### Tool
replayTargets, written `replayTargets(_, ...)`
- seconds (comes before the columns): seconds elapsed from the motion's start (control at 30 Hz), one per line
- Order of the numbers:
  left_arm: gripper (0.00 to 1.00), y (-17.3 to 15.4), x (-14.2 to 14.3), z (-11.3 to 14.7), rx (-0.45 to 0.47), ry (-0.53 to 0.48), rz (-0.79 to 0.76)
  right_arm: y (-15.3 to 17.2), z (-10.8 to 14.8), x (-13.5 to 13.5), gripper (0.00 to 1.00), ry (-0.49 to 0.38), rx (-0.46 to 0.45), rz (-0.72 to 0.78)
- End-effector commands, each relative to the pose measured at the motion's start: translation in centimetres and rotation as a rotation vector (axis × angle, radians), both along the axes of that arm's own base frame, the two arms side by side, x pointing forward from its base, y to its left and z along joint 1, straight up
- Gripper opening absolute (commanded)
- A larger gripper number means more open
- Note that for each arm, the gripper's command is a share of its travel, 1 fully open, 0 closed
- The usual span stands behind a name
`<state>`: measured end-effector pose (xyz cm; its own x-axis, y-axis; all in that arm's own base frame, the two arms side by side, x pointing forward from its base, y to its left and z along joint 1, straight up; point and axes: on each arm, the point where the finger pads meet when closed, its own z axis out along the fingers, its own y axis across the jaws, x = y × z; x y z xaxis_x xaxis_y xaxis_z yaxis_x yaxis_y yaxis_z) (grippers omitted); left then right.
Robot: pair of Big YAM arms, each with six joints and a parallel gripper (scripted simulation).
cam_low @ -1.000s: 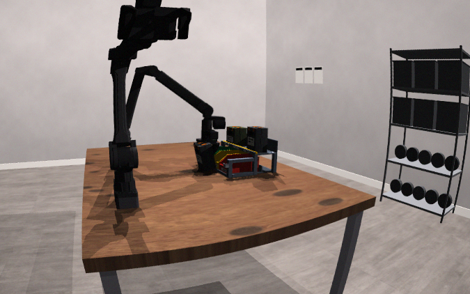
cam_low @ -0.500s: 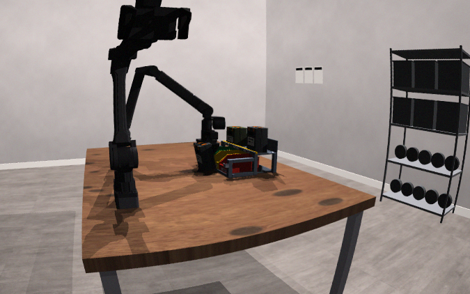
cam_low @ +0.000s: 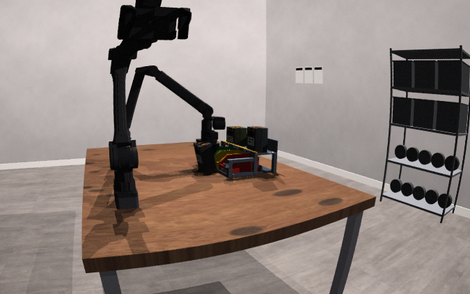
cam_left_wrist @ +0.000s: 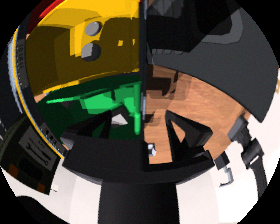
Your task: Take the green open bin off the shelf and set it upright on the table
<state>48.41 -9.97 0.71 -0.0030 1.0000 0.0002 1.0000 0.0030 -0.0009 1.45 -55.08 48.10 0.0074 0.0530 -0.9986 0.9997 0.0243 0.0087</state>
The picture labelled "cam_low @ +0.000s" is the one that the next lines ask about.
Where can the red open bin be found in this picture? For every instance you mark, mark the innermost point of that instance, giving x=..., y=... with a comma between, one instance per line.
x=238, y=167

